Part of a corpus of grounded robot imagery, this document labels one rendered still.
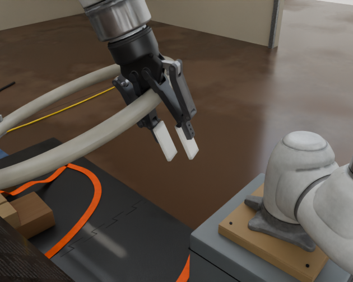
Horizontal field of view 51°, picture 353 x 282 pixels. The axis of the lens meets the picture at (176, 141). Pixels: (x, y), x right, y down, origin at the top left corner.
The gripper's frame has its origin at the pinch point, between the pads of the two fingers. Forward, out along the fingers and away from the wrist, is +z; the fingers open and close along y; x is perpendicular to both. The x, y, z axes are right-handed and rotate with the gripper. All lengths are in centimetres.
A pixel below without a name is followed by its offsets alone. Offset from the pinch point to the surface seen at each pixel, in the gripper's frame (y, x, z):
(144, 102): -0.8, 4.3, -10.1
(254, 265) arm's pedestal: 3.5, -12.4, 46.5
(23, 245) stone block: 72, 2, 31
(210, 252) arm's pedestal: 15.6, -13.1, 43.9
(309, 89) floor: 65, -323, 141
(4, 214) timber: 151, -32, 51
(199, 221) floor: 82, -92, 110
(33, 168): 9.7, 20.4, -9.7
